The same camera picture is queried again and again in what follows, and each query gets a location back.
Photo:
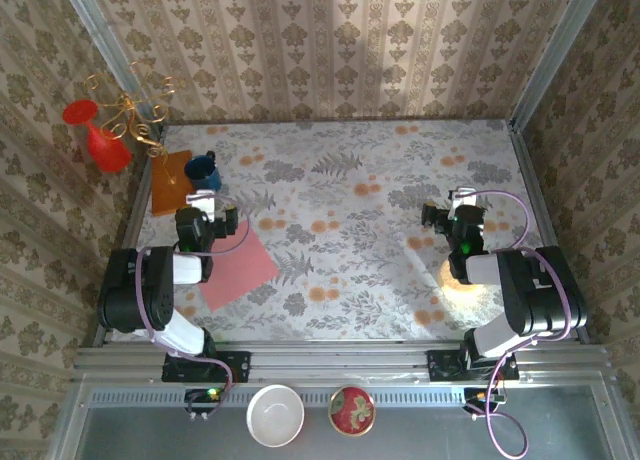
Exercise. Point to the pink cloth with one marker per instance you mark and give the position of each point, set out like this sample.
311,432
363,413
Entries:
240,275

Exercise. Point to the aluminium front rail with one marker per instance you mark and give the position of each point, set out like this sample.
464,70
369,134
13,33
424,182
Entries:
340,362

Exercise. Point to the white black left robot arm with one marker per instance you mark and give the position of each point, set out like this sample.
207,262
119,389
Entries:
135,290

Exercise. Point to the red plastic goblet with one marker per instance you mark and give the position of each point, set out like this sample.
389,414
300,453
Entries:
107,152

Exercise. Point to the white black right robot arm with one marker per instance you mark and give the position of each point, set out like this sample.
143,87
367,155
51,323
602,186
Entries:
540,290

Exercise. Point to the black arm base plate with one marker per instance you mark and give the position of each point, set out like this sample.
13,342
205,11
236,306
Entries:
235,366
442,365

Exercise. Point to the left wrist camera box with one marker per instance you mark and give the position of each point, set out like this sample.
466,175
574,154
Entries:
202,205

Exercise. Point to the red patterned bowl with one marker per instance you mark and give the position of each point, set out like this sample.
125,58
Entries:
351,411

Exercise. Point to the aluminium side rail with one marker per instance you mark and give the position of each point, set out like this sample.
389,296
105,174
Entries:
138,205
541,205

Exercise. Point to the blue enamel mug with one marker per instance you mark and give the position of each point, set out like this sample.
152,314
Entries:
205,177

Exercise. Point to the white bowl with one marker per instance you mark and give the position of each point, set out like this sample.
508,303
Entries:
275,415

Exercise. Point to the small black controller box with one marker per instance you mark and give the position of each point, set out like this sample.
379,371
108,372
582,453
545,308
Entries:
477,400
200,402

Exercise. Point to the round cork coaster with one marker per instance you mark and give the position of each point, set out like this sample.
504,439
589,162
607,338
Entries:
450,282

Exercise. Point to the orange wooden board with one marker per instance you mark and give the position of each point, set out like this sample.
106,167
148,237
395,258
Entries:
167,195

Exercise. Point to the aluminium corner post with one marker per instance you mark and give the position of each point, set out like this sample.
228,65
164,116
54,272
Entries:
570,30
101,30

